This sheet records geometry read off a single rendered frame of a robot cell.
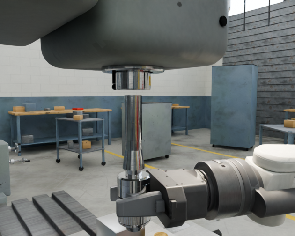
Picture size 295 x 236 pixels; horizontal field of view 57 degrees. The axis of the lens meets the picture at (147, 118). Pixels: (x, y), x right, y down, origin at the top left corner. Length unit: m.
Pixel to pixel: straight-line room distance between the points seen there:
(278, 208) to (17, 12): 0.39
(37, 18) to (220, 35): 0.20
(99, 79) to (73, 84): 0.76
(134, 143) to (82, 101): 7.04
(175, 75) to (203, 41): 8.91
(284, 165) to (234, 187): 0.09
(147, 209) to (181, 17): 0.24
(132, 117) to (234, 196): 0.18
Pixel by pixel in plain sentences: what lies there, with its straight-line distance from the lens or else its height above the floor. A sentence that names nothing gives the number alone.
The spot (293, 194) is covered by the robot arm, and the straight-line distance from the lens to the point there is 0.45.
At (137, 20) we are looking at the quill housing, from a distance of 0.27.
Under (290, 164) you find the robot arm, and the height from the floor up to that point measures 1.17.
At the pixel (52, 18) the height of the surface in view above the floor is 1.34.
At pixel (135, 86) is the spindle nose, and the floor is 1.28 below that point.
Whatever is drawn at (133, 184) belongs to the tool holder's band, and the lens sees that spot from 0.37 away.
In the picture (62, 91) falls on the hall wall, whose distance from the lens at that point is 7.22.
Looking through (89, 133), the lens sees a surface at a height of 0.29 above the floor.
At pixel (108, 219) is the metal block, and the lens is 0.46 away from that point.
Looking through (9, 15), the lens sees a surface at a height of 1.34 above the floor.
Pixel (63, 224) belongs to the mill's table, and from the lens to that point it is 0.80.
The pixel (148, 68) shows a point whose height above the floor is 1.31.
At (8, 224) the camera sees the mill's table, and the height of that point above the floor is 0.93.
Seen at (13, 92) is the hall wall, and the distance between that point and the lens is 6.93.
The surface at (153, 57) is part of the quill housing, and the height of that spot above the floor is 1.31.
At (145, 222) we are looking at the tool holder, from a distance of 0.40.
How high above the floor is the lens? 1.28
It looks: 5 degrees down
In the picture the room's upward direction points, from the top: straight up
